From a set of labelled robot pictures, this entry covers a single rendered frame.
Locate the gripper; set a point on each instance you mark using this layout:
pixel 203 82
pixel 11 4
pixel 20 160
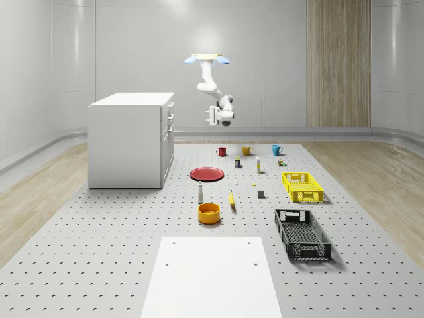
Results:
pixel 213 116

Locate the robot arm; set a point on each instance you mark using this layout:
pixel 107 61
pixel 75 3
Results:
pixel 207 77

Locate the red mug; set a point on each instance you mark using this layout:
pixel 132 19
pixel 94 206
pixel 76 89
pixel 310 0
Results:
pixel 222 152

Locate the yellow mug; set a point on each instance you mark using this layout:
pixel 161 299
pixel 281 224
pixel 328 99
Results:
pixel 245 151

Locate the flat-sided can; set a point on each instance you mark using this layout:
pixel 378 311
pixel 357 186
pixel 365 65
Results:
pixel 237 163

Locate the red plate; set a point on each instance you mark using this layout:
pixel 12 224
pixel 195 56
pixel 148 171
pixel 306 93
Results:
pixel 207 174

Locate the drone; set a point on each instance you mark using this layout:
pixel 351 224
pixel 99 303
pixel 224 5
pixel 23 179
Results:
pixel 207 56

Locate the yellow and white box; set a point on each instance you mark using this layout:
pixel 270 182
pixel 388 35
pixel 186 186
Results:
pixel 258 165

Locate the blue mug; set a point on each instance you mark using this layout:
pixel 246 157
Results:
pixel 276 151

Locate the small white bottle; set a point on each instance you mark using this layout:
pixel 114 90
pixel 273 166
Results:
pixel 200 193

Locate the puzzle cube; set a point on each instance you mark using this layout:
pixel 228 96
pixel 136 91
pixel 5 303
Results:
pixel 282 162

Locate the banana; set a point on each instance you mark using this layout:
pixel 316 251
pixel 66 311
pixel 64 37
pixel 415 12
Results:
pixel 232 200

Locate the grey cube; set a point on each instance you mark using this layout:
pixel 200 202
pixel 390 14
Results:
pixel 261 195

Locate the white cabinet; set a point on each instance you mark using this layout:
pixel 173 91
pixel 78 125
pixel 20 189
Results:
pixel 126 145

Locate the yellow bowl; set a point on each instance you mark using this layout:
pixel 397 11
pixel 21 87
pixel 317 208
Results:
pixel 208 217

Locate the yellow basket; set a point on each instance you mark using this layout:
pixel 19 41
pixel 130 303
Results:
pixel 306 196

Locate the white board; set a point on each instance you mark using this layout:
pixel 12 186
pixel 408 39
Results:
pixel 212 278

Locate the dark grey basket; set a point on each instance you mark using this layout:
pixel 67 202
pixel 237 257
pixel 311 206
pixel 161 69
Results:
pixel 308 250

